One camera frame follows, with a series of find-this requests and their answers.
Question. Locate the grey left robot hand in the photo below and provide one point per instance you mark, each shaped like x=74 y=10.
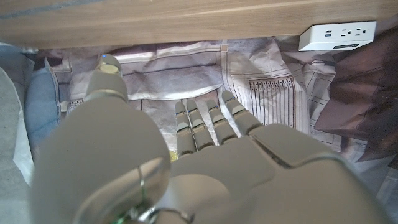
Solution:
x=217 y=180

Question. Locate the printed sofa backdrop cloth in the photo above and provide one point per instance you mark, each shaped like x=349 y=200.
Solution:
x=186 y=71

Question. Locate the white power strip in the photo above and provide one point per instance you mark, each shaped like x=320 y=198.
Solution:
x=337 y=35

